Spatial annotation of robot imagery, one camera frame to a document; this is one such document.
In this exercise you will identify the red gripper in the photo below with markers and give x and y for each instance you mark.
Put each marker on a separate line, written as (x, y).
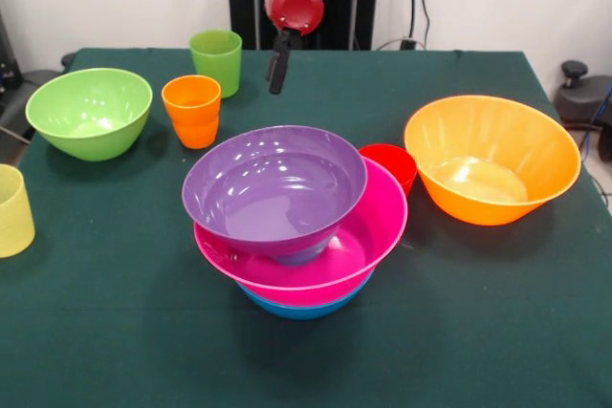
(296, 9)

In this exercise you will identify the orange plastic cup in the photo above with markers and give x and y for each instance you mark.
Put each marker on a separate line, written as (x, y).
(191, 112)

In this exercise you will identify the purple plastic bowl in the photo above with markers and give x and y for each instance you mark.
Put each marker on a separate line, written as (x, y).
(268, 188)

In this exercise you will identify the small blue plastic bowl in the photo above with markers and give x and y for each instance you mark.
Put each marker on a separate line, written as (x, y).
(299, 259)

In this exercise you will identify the green plastic bowl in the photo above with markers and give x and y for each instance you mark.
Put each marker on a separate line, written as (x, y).
(86, 112)

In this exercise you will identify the pink plastic bowl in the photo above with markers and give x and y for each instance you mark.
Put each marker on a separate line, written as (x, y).
(368, 241)

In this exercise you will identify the green plastic cup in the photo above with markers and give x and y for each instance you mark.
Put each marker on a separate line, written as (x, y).
(217, 64)

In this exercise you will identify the red plastic cup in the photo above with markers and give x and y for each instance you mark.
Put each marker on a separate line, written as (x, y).
(394, 164)

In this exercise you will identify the large orange plastic bowl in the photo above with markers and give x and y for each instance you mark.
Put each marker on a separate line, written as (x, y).
(478, 140)

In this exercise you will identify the large blue plastic bowl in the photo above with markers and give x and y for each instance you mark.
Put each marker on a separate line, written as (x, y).
(301, 312)

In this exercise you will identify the black equipment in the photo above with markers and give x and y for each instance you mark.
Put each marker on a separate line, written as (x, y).
(7, 69)

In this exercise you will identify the yellow plastic cup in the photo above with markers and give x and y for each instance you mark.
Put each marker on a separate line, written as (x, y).
(14, 217)

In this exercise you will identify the dark green tablecloth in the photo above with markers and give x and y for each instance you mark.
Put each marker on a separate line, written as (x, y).
(430, 331)

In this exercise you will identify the black wheeled base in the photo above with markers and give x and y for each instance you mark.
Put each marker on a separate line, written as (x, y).
(581, 97)

